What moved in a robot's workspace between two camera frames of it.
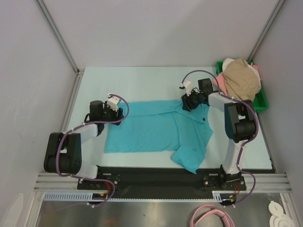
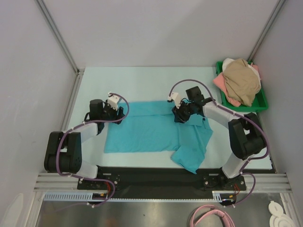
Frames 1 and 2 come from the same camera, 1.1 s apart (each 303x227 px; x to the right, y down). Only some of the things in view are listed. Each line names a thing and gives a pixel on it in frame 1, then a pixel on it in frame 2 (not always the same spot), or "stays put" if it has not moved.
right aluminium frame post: [266, 30] stays put
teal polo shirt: [160, 126] stays put
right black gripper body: [187, 101] → [180, 114]
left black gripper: [120, 116] stays put
